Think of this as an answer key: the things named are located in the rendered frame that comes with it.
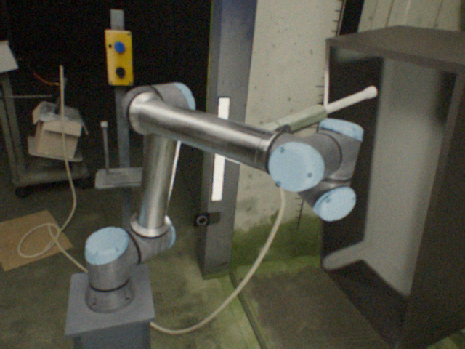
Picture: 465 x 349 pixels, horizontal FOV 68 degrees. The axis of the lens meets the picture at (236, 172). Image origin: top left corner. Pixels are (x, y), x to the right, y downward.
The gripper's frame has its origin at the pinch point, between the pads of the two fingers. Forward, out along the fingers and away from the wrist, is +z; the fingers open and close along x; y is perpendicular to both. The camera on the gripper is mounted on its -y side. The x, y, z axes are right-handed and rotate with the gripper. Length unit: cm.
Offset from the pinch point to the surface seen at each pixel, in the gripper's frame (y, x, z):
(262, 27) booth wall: -15, 38, 85
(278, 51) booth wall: 0, 44, 85
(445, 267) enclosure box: 61, 44, -25
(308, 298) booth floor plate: 147, 16, 51
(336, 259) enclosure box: 106, 32, 36
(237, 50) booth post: -9, 22, 86
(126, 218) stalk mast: 70, -71, 106
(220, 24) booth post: -23, 17, 86
